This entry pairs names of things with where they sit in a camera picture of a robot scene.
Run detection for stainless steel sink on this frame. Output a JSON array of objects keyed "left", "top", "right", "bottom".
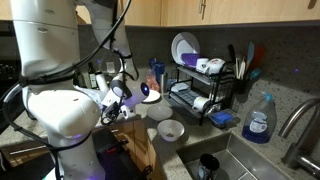
[{"left": 175, "top": 131, "right": 291, "bottom": 180}]

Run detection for black stove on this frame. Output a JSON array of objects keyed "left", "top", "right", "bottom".
[{"left": 0, "top": 59, "right": 24, "bottom": 131}]

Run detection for white wall outlet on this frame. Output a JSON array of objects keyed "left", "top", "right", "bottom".
[{"left": 105, "top": 61, "right": 116, "bottom": 74}]

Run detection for wooden wall cabinets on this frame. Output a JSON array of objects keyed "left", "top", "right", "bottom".
[{"left": 0, "top": 0, "right": 320, "bottom": 28}]

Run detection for black spatula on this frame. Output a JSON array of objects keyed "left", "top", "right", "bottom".
[{"left": 227, "top": 43, "right": 238, "bottom": 79}]

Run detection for stainless steel tumbler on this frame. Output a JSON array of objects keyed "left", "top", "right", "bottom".
[{"left": 159, "top": 72, "right": 169, "bottom": 94}]

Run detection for black cup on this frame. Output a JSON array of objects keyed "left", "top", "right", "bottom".
[{"left": 196, "top": 153, "right": 220, "bottom": 180}]

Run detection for wooden base cabinet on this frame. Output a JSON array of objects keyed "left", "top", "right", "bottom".
[{"left": 0, "top": 118, "right": 158, "bottom": 180}]

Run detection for blue sponge in holder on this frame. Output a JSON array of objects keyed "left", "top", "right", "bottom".
[{"left": 209, "top": 108, "right": 241, "bottom": 129}]

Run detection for purple bowl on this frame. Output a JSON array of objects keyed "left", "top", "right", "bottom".
[{"left": 180, "top": 52, "right": 201, "bottom": 69}]

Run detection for teal spatula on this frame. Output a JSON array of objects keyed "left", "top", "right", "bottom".
[{"left": 246, "top": 41, "right": 255, "bottom": 79}]

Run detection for red spatula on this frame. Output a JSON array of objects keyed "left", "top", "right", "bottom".
[{"left": 251, "top": 44, "right": 266, "bottom": 71}]

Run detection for white mug red print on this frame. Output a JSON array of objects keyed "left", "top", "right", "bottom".
[{"left": 204, "top": 57, "right": 227, "bottom": 75}]

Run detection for blue dish soap bottle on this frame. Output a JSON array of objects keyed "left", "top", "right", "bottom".
[{"left": 241, "top": 91, "right": 278, "bottom": 145}]

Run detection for flat white plate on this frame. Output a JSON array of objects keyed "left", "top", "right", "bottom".
[{"left": 141, "top": 89, "right": 162, "bottom": 104}]

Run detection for plain white mug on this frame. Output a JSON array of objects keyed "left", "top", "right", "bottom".
[
  {"left": 192, "top": 96, "right": 211, "bottom": 113},
  {"left": 195, "top": 57, "right": 210, "bottom": 73}
]

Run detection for small teal spoon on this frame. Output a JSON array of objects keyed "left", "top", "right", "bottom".
[{"left": 249, "top": 68, "right": 263, "bottom": 81}]

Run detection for black robot stand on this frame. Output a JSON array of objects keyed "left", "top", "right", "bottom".
[{"left": 91, "top": 128, "right": 154, "bottom": 180}]

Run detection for large white dinner plate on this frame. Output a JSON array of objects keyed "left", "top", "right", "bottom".
[{"left": 170, "top": 31, "right": 201, "bottom": 68}]

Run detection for metal drawer handle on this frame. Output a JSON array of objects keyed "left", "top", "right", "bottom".
[{"left": 9, "top": 146, "right": 43, "bottom": 156}]

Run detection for pale plastic lid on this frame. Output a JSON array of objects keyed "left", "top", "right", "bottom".
[{"left": 171, "top": 82, "right": 190, "bottom": 93}]

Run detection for clear plastic bag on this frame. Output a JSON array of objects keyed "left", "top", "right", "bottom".
[{"left": 74, "top": 84, "right": 111, "bottom": 111}]

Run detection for grey drip tray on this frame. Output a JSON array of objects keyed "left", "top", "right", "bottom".
[{"left": 169, "top": 88, "right": 204, "bottom": 118}]

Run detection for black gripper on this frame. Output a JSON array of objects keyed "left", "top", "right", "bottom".
[{"left": 100, "top": 98, "right": 130, "bottom": 126}]

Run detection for steel kitchen faucet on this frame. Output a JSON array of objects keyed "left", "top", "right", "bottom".
[{"left": 277, "top": 96, "right": 320, "bottom": 179}]

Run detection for metal cabinet handle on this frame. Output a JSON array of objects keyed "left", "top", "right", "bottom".
[{"left": 198, "top": 0, "right": 207, "bottom": 20}]

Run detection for white utensil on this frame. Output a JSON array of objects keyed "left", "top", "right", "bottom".
[{"left": 239, "top": 56, "right": 247, "bottom": 80}]

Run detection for small white bowl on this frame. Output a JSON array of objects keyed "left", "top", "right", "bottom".
[{"left": 156, "top": 119, "right": 185, "bottom": 143}]

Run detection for black utensil holder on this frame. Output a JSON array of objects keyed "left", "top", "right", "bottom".
[{"left": 233, "top": 77, "right": 253, "bottom": 95}]

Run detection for dark glass bottle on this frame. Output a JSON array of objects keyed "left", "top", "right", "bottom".
[{"left": 87, "top": 62, "right": 98, "bottom": 90}]

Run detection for white bottle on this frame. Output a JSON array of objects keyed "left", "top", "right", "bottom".
[{"left": 94, "top": 70, "right": 110, "bottom": 94}]

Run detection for green glass bottle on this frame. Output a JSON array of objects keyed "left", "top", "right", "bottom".
[{"left": 73, "top": 68, "right": 86, "bottom": 88}]

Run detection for orange snack bag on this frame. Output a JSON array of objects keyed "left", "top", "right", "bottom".
[{"left": 145, "top": 69, "right": 161, "bottom": 93}]

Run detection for black wire dish rack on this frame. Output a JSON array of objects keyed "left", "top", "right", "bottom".
[{"left": 168, "top": 63, "right": 236, "bottom": 127}]

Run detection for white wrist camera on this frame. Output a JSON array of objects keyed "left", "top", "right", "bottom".
[{"left": 100, "top": 89, "right": 118, "bottom": 108}]

